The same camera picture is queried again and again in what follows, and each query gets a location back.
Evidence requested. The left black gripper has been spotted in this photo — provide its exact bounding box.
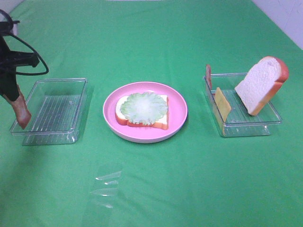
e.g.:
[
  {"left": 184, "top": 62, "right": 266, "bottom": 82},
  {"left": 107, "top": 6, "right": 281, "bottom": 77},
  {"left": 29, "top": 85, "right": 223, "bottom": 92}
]
[{"left": 0, "top": 36, "right": 39, "bottom": 101}]

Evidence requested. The bacon strip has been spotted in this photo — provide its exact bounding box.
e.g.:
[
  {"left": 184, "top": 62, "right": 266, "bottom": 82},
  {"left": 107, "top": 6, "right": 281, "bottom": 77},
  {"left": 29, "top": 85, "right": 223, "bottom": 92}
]
[
  {"left": 3, "top": 85, "right": 31, "bottom": 130},
  {"left": 205, "top": 64, "right": 212, "bottom": 90}
]

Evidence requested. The green lettuce leaf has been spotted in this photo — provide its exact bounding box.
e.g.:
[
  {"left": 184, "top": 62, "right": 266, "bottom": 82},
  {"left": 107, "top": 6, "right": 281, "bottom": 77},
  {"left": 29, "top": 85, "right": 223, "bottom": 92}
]
[{"left": 120, "top": 92, "right": 169, "bottom": 125}]

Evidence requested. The bread slice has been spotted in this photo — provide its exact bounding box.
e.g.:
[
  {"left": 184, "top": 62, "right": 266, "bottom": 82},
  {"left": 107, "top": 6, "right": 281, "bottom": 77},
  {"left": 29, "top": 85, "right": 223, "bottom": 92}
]
[
  {"left": 115, "top": 96, "right": 169, "bottom": 130},
  {"left": 235, "top": 56, "right": 289, "bottom": 116}
]

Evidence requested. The left clear plastic tray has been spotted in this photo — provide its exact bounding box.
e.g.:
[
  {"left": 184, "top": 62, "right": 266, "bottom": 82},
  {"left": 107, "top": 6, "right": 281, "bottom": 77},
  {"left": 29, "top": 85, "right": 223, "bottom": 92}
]
[{"left": 10, "top": 78, "right": 88, "bottom": 146}]

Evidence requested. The clear plastic tray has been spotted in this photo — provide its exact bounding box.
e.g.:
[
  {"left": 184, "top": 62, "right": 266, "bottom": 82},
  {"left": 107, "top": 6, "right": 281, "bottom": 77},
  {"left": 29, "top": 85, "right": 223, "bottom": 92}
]
[
  {"left": 204, "top": 73, "right": 282, "bottom": 137},
  {"left": 10, "top": 78, "right": 88, "bottom": 146}
]

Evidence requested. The pink round plate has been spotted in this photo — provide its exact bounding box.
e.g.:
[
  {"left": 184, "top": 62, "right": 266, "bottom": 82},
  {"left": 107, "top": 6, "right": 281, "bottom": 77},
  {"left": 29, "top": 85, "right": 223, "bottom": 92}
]
[{"left": 103, "top": 81, "right": 188, "bottom": 143}]

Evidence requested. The green tablecloth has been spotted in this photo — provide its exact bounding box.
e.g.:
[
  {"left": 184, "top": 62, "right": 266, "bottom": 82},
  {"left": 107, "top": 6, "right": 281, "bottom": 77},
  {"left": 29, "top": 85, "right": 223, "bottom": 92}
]
[{"left": 0, "top": 0, "right": 303, "bottom": 227}]

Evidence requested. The yellow cheese slice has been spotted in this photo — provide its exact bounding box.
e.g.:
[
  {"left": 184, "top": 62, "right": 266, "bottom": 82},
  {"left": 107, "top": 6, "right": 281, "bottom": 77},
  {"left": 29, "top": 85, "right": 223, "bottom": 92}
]
[{"left": 214, "top": 87, "right": 232, "bottom": 122}]

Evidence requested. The right clear plastic tray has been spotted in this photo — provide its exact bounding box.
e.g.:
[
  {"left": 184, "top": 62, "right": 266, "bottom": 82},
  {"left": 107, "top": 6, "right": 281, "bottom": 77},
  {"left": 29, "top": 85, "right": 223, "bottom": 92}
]
[{"left": 204, "top": 73, "right": 282, "bottom": 137}]

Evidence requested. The left black cable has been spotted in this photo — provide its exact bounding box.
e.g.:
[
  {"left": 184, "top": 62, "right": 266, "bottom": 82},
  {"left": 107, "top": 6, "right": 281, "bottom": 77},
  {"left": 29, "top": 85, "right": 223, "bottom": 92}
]
[{"left": 0, "top": 9, "right": 50, "bottom": 76}]

